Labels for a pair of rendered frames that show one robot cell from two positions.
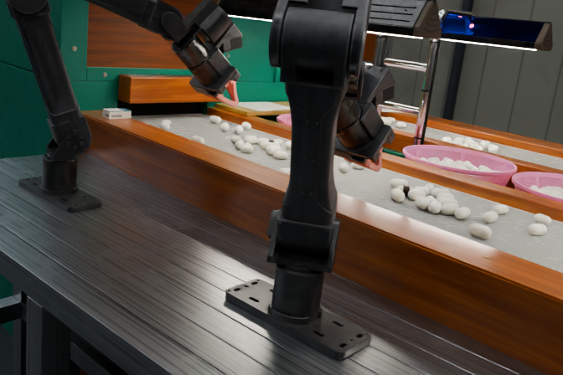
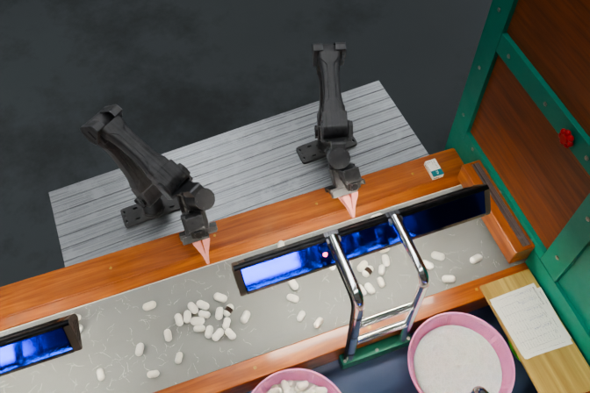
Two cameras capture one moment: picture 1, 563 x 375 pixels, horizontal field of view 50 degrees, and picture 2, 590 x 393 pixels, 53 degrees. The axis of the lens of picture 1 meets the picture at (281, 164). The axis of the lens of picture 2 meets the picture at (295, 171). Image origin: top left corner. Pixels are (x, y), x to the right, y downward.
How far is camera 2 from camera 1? 2.11 m
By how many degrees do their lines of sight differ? 94
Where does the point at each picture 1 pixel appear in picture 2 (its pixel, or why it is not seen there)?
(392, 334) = (126, 239)
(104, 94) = (469, 159)
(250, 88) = (567, 310)
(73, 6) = (471, 90)
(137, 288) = (200, 163)
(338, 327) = (135, 217)
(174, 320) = not seen: hidden behind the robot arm
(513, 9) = not seen: outside the picture
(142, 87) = (465, 180)
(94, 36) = (480, 121)
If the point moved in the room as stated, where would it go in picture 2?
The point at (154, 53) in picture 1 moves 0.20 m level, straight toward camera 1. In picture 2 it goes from (509, 178) to (435, 164)
